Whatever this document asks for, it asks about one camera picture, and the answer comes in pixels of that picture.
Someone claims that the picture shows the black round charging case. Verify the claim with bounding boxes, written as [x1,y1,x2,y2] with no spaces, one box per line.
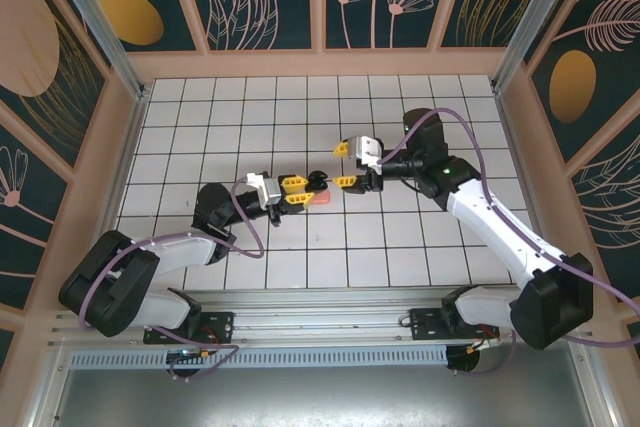
[307,170,332,194]

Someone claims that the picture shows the galvanised metal sheet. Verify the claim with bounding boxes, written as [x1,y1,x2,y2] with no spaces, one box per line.
[49,366,596,427]

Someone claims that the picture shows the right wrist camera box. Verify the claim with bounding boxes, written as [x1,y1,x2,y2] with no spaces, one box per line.
[346,135,385,172]

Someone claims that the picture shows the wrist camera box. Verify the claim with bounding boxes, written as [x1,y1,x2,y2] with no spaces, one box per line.
[346,135,385,172]
[245,172,287,209]

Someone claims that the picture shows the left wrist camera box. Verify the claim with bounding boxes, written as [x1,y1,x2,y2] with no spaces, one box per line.
[245,172,287,209]

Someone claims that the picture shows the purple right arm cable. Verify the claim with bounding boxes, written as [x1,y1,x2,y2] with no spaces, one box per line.
[377,106,640,379]

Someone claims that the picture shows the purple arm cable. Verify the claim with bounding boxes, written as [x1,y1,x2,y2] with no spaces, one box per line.
[377,106,640,379]
[79,176,267,383]

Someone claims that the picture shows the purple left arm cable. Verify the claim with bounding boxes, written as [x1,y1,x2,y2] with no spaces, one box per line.
[79,176,267,383]

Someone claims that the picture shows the aluminium mounting rail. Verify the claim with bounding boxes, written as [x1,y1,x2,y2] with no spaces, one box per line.
[47,289,594,348]

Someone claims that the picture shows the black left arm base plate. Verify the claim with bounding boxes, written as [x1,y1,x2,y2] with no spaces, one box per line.
[143,311,236,346]

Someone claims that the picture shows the red black power wires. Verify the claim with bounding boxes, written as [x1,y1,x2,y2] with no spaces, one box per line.
[167,331,226,366]
[467,329,502,351]

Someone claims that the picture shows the aluminium frame post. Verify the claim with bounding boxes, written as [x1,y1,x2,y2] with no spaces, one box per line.
[492,0,586,93]
[39,0,152,101]

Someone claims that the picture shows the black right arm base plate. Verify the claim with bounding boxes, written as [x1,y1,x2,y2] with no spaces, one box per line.
[409,307,501,341]

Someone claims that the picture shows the grey slotted cable duct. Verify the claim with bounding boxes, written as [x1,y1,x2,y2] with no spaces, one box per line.
[67,345,450,369]

